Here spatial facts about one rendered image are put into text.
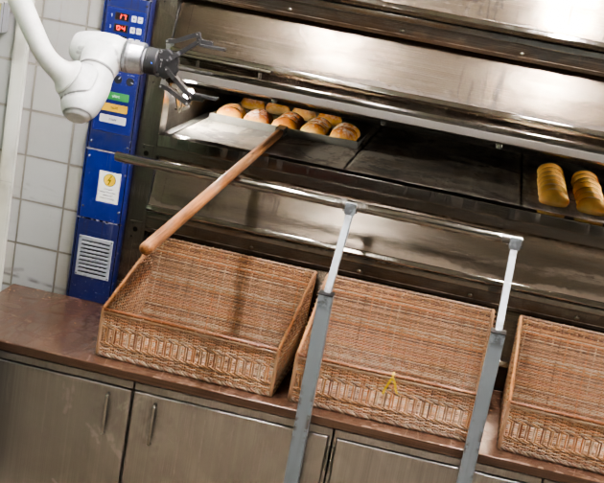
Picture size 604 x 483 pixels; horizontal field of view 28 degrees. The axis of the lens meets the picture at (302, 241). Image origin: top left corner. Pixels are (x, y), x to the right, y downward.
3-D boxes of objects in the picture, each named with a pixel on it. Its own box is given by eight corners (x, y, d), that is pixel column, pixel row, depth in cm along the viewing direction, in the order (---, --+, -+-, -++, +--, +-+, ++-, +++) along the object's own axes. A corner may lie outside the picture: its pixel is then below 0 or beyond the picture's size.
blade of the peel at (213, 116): (357, 149, 429) (358, 142, 428) (208, 120, 435) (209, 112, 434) (366, 134, 464) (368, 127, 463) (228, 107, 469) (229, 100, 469)
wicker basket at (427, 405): (311, 350, 396) (325, 270, 389) (479, 388, 389) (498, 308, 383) (284, 402, 350) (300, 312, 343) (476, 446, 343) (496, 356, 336)
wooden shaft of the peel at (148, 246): (150, 258, 259) (151, 244, 258) (136, 255, 259) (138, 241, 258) (282, 138, 423) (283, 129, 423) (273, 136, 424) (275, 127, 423)
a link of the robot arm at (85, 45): (133, 55, 338) (119, 90, 331) (81, 44, 339) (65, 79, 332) (129, 28, 329) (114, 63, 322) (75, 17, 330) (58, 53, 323)
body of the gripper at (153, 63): (151, 43, 332) (184, 49, 331) (148, 74, 334) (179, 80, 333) (144, 45, 325) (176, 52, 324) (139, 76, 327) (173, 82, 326)
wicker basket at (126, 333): (144, 310, 405) (155, 233, 398) (305, 349, 396) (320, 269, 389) (91, 356, 358) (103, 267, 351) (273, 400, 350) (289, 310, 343)
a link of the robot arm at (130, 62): (128, 70, 336) (149, 75, 335) (119, 73, 327) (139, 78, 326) (133, 38, 334) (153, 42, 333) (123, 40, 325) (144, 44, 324)
